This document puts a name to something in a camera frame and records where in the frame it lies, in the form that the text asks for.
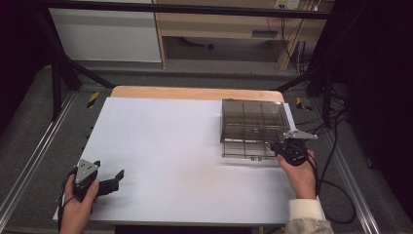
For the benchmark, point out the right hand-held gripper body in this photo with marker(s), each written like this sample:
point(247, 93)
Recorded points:
point(293, 149)

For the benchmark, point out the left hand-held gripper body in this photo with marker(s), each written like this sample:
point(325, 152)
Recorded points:
point(85, 174)

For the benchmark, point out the smoky transparent drawer box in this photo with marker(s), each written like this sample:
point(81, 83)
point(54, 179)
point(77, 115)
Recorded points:
point(253, 115)

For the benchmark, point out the person's right hand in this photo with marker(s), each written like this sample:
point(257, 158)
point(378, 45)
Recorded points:
point(302, 182)

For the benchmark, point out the person's left hand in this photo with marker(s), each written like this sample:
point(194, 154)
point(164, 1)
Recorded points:
point(76, 211)

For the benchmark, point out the yellow black tape marker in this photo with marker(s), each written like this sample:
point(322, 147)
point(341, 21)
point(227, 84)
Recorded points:
point(93, 99)
point(302, 104)

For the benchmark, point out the black metal stand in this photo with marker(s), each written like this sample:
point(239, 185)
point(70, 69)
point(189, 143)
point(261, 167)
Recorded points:
point(56, 87)
point(327, 94)

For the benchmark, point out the white table sheet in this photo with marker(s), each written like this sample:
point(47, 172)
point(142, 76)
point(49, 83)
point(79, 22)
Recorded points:
point(162, 136)

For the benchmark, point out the dark curtain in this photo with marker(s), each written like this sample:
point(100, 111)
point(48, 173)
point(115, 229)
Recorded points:
point(19, 48)
point(380, 81)

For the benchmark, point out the small black round object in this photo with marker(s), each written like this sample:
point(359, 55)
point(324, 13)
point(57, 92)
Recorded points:
point(211, 46)

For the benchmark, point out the white cabinet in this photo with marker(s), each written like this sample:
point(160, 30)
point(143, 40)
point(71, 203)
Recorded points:
point(107, 35)

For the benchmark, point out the light wooden desk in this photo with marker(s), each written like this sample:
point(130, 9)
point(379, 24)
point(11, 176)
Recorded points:
point(220, 27)

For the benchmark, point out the white power strip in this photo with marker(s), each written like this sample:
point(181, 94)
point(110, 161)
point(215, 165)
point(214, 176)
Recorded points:
point(287, 4)

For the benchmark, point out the black metal crossbar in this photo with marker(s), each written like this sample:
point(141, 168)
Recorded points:
point(195, 9)

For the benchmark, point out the aluminium floor rail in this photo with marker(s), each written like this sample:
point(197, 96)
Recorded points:
point(39, 149)
point(354, 191)

